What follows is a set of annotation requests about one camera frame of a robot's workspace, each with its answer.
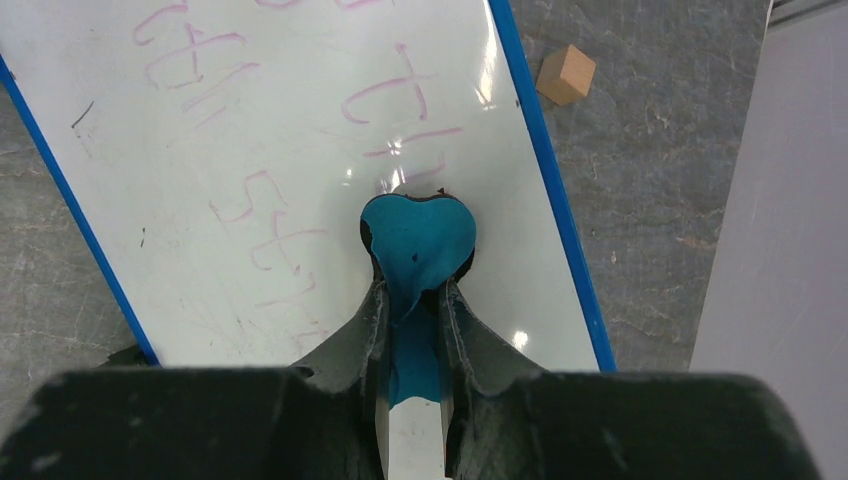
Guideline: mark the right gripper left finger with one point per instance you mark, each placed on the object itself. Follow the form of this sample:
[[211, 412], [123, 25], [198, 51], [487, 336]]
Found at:
[[344, 404]]

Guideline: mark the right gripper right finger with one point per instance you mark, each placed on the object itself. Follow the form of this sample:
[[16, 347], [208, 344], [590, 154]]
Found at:
[[485, 422]]

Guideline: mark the blue whiteboard eraser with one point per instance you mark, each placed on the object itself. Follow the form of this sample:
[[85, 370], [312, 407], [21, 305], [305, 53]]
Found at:
[[417, 244]]

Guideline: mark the blue framed whiteboard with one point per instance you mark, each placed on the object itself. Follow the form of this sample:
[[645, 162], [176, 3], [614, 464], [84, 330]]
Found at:
[[216, 156]]

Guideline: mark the black whiteboard foot clip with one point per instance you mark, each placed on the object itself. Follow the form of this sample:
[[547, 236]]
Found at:
[[132, 356]]

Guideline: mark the small wooden cube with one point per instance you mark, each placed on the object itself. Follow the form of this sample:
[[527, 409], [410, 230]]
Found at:
[[566, 76]]

